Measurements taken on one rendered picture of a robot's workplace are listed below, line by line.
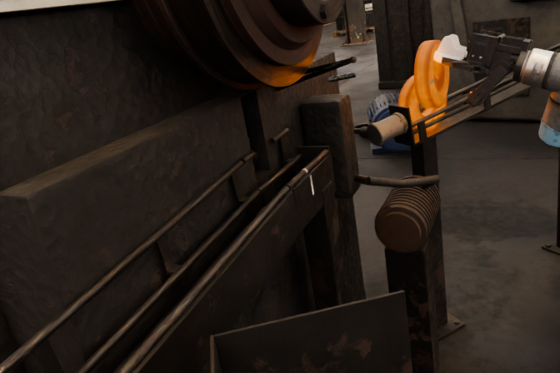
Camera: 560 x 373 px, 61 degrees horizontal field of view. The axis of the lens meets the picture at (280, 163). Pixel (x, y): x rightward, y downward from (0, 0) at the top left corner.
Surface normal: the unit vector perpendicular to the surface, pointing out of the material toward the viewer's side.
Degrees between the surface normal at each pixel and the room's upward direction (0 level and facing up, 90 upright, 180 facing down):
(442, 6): 90
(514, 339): 0
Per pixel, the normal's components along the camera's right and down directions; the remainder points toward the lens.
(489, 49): -0.59, 0.32
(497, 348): -0.16, -0.93
